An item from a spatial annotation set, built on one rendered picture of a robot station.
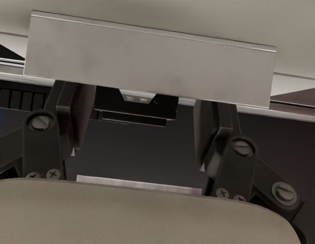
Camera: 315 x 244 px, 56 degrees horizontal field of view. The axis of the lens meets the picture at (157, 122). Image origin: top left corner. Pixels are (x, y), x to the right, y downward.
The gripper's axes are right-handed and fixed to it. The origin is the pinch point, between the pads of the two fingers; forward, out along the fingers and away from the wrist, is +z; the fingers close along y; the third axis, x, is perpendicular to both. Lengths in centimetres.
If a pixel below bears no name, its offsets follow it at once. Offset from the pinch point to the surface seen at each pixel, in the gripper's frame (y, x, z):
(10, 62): -10.7, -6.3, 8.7
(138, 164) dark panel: 2, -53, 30
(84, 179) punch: -3.7, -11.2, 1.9
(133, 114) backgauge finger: -0.6, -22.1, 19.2
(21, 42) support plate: -6.7, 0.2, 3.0
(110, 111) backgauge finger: -4.0, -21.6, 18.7
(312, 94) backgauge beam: 28.6, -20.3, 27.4
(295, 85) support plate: 8.5, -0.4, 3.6
